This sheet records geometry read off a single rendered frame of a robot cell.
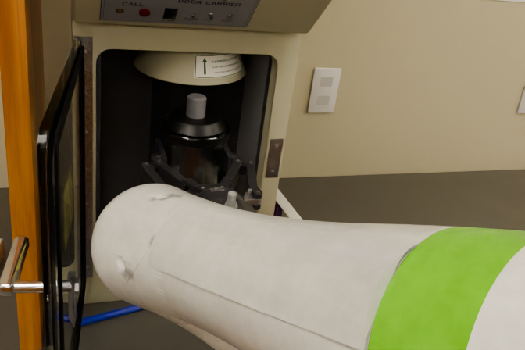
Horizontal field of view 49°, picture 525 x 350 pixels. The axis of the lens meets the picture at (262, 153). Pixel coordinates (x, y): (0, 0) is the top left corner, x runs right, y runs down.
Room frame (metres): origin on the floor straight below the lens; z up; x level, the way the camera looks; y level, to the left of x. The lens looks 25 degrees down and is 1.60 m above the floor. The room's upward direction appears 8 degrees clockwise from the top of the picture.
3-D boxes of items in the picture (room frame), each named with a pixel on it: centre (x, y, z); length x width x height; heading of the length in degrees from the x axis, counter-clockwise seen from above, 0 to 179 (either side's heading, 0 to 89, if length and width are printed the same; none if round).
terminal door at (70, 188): (0.57, 0.22, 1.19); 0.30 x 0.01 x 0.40; 14
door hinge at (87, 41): (0.73, 0.25, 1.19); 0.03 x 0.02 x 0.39; 111
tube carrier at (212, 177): (0.79, 0.11, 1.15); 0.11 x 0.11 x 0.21
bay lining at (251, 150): (0.90, 0.16, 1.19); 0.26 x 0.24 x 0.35; 111
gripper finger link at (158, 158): (0.69, 0.11, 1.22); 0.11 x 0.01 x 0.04; 48
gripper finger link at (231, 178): (0.71, 0.04, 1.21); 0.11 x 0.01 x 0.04; 172
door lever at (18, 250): (0.49, 0.23, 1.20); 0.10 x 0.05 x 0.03; 14
